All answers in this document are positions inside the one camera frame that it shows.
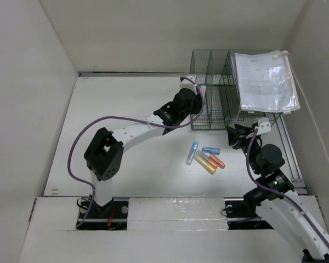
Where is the light blue highlighter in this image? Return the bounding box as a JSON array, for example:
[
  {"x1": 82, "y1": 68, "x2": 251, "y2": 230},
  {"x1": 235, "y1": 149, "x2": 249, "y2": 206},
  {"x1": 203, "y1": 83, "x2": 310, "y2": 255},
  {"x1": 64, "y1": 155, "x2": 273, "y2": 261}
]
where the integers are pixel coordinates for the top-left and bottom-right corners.
[{"x1": 186, "y1": 141, "x2": 198, "y2": 165}]

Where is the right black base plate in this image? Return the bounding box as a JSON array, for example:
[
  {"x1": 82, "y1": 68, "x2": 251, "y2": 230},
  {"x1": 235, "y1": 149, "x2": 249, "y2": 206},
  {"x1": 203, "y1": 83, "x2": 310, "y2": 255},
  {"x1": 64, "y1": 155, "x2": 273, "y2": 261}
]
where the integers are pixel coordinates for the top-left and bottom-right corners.
[{"x1": 221, "y1": 198, "x2": 273, "y2": 230}]

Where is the green wire mesh organizer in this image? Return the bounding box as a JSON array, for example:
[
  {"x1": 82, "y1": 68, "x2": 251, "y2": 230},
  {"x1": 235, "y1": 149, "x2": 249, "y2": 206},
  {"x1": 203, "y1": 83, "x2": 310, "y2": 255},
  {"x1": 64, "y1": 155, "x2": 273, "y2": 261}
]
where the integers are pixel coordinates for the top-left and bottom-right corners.
[{"x1": 190, "y1": 49, "x2": 281, "y2": 130}]

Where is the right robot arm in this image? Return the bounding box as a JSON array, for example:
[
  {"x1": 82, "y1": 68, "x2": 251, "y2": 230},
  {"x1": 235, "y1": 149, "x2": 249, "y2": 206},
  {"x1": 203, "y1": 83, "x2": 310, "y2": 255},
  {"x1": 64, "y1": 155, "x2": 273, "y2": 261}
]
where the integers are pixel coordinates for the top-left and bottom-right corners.
[{"x1": 226, "y1": 124, "x2": 329, "y2": 262}]

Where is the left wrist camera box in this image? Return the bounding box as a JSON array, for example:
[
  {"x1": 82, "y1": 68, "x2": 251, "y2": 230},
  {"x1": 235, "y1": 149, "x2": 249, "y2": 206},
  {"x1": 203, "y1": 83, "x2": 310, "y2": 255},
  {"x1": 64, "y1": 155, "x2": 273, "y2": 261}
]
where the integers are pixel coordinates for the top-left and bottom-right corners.
[{"x1": 180, "y1": 75, "x2": 206, "y2": 96}]

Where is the yellow highlighter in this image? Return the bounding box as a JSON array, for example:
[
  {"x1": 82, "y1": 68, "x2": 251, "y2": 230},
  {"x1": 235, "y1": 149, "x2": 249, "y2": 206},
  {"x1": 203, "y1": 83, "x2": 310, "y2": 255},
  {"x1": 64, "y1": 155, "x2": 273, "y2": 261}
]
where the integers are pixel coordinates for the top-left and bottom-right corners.
[{"x1": 194, "y1": 150, "x2": 217, "y2": 175}]

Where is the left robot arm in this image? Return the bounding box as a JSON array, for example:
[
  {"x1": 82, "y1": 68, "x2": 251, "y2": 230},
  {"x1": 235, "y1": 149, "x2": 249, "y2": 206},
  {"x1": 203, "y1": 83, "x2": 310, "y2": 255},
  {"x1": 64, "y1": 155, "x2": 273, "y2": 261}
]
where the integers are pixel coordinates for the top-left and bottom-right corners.
[{"x1": 82, "y1": 85, "x2": 205, "y2": 218}]

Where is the white foam front board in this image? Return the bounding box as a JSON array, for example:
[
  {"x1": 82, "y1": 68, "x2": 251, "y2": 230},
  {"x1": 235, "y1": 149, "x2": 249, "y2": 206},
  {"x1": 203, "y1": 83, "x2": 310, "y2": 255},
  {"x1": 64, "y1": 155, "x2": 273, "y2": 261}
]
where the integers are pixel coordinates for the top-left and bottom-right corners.
[{"x1": 127, "y1": 197, "x2": 228, "y2": 232}]

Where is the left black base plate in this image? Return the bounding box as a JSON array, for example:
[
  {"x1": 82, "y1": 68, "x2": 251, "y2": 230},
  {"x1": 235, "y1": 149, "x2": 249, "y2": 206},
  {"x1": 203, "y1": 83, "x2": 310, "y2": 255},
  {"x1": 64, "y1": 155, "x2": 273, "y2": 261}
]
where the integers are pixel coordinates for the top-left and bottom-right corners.
[{"x1": 76, "y1": 196, "x2": 129, "y2": 231}]

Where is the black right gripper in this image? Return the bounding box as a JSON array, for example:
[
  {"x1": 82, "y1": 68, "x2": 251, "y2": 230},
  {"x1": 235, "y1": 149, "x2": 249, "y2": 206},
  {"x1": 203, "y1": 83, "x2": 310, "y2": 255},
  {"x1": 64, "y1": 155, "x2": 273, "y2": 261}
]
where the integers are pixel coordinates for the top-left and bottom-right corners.
[{"x1": 225, "y1": 123, "x2": 260, "y2": 174}]

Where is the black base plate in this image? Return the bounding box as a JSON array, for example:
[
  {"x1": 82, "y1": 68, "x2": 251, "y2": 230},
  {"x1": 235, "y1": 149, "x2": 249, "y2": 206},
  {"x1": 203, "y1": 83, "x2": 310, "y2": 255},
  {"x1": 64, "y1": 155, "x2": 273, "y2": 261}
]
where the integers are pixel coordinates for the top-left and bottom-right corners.
[
  {"x1": 76, "y1": 196, "x2": 129, "y2": 231},
  {"x1": 221, "y1": 198, "x2": 273, "y2": 230}
]

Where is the dark blue highlighter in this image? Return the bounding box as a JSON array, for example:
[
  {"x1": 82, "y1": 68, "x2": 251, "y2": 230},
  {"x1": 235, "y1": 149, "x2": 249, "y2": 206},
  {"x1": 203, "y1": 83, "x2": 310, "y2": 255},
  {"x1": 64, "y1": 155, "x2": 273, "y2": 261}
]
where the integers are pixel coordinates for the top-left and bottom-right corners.
[{"x1": 202, "y1": 147, "x2": 220, "y2": 155}]

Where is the orange highlighter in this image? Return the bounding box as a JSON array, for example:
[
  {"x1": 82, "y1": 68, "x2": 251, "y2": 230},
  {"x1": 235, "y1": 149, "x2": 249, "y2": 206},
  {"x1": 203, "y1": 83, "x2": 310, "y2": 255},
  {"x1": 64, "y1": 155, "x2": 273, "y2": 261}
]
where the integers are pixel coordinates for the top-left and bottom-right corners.
[{"x1": 209, "y1": 154, "x2": 225, "y2": 169}]

